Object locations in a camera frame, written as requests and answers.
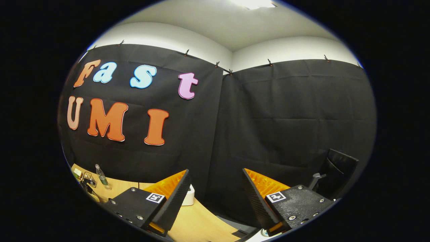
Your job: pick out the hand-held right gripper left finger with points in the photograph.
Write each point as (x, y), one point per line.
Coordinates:
(174, 201)

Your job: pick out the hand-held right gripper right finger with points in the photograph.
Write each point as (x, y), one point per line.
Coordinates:
(257, 198)

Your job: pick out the white toaster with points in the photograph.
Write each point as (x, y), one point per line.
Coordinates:
(189, 198)

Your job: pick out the clear plastic water bottle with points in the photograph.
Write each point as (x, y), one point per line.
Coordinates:
(102, 179)

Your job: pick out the black backdrop cloth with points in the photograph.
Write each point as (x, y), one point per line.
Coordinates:
(268, 117)

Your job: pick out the black chair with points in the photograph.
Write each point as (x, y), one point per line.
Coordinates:
(339, 168)

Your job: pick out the sandwich with lettuce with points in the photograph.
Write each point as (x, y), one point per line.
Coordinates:
(78, 173)

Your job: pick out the row of black cloth clips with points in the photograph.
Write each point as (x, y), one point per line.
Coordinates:
(186, 52)

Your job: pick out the ceiling light panel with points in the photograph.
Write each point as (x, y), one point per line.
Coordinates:
(253, 3)

